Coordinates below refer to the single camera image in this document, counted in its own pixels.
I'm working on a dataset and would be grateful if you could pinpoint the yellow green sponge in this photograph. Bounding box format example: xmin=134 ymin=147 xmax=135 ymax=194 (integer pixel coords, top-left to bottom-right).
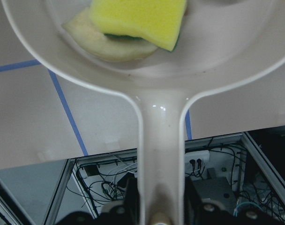
xmin=90 ymin=0 xmax=187 ymax=52

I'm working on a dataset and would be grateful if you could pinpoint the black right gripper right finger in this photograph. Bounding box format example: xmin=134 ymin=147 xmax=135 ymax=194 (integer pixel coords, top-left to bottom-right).
xmin=184 ymin=178 xmax=234 ymax=225

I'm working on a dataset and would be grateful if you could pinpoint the white plastic dustpan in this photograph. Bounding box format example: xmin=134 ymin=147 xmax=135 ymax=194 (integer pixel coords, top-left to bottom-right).
xmin=2 ymin=0 xmax=285 ymax=225

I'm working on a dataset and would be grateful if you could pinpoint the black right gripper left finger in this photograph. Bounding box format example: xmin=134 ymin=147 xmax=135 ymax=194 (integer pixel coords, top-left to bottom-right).
xmin=100 ymin=178 xmax=140 ymax=225

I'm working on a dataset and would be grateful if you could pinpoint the pale yellow peel slice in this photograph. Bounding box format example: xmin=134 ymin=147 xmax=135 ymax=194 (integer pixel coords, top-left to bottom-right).
xmin=62 ymin=7 xmax=158 ymax=62

